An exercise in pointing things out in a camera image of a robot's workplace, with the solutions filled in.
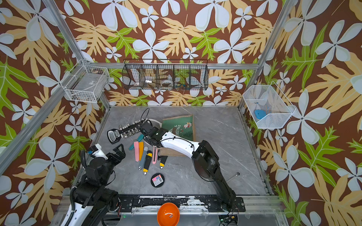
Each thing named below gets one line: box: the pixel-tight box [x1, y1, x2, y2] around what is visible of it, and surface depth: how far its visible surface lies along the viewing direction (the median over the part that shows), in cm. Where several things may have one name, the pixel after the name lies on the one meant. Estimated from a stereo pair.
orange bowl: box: [156, 202, 181, 226], surface depth 70 cm
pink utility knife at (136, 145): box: [133, 141, 140, 162], surface depth 95 cm
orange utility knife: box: [138, 141, 144, 162], surface depth 96 cm
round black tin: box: [150, 172, 165, 188], surface depth 82 cm
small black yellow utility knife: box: [159, 155, 168, 170], surface depth 92 cm
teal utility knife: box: [128, 133, 145, 151], surface depth 101 cm
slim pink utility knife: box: [152, 145, 158, 165], surface depth 93 cm
